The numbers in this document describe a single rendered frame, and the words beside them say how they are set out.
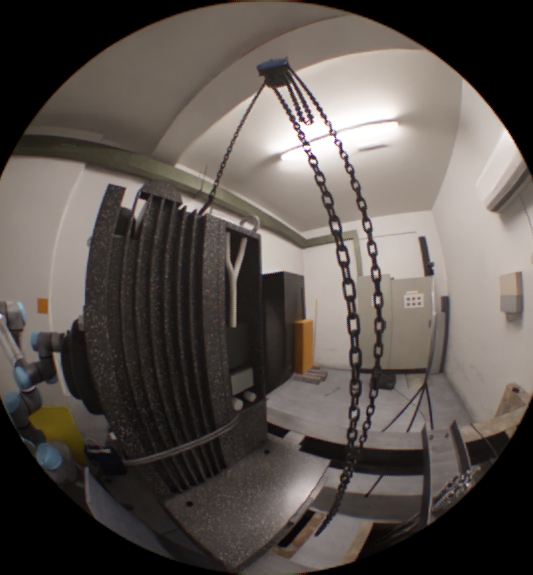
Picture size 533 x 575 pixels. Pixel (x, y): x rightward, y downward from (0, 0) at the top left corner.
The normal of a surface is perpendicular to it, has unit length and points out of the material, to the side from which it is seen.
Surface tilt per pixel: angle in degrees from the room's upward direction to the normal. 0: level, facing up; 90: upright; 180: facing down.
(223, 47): 180
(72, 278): 90
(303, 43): 180
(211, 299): 90
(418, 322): 90
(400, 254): 90
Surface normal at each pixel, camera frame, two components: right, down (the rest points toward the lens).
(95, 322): 0.80, -0.07
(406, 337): -0.61, -0.05
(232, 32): 0.03, 1.00
